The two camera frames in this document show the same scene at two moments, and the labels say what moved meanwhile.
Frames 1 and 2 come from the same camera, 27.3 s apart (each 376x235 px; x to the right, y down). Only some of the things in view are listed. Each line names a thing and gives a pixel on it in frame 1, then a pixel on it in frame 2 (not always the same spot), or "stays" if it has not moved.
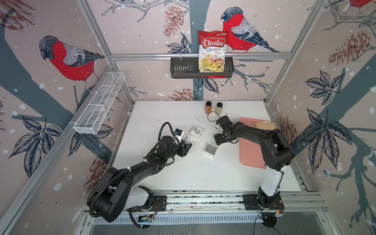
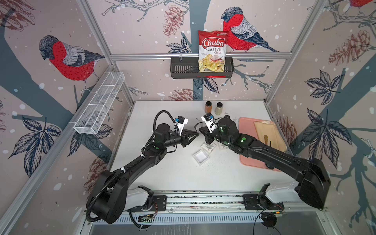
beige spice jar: [219, 108] stays
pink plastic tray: [250, 152] stays
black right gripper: [217, 139] → [207, 134]
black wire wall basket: [184, 67] stays
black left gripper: [183, 152] → [185, 136]
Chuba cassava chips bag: [212, 50] stays
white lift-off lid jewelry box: [210, 149] → [222, 146]
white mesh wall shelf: [92, 117] stays
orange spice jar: [208, 107] stays
